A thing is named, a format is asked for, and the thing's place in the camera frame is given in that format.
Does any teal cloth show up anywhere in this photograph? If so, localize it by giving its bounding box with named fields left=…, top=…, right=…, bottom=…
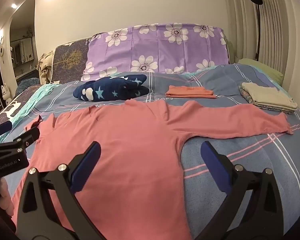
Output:
left=0, top=84, right=63, bottom=143

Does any pink long-sleeve shirt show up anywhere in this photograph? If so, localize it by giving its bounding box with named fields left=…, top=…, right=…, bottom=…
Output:
left=11, top=99, right=294, bottom=233

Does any plaid blue bed sheet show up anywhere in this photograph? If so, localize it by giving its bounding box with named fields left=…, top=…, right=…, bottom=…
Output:
left=0, top=64, right=300, bottom=240

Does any folded beige garment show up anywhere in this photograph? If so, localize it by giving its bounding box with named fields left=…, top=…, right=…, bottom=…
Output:
left=241, top=82, right=298, bottom=110

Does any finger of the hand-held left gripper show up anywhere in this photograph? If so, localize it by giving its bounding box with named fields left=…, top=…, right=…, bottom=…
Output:
left=0, top=122, right=14, bottom=138
left=14, top=126, right=41, bottom=147

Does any white cat figurine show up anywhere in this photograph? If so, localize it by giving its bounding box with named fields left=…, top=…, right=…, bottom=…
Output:
left=0, top=84, right=12, bottom=104

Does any navy star print blanket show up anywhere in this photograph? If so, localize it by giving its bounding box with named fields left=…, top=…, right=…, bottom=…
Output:
left=73, top=74, right=150, bottom=102

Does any folded patterned garment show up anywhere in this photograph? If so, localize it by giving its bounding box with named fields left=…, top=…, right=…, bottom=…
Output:
left=238, top=85, right=298, bottom=115

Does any dark tree print cushion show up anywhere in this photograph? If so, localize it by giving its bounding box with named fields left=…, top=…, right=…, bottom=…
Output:
left=50, top=38, right=93, bottom=83

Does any beige clothing pile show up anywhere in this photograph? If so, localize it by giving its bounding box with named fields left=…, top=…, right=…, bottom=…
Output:
left=37, top=51, right=55, bottom=85

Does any blue knitted blanket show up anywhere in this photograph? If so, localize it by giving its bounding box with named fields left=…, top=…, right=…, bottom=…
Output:
left=16, top=77, right=40, bottom=95

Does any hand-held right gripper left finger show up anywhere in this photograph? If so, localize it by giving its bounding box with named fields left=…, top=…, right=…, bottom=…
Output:
left=16, top=141, right=102, bottom=240

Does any green pillow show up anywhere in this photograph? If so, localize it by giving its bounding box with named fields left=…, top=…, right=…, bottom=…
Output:
left=236, top=58, right=284, bottom=85

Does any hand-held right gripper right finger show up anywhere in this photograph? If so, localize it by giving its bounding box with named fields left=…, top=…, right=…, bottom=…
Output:
left=200, top=141, right=284, bottom=240

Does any person's left hand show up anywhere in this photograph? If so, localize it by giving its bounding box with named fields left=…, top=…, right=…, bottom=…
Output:
left=0, top=179, right=15, bottom=217

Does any dark deer print bedspread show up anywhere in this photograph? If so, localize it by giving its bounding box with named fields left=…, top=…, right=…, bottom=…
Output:
left=0, top=86, right=40, bottom=130

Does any folded orange garment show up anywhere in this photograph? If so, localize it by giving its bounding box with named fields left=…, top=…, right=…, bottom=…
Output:
left=166, top=85, right=217, bottom=99

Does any cream pleated curtain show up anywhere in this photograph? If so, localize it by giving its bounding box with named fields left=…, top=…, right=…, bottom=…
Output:
left=226, top=0, right=300, bottom=95

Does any purple floral pillow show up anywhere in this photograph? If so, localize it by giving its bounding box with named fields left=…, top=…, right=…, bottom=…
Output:
left=81, top=23, right=229, bottom=82

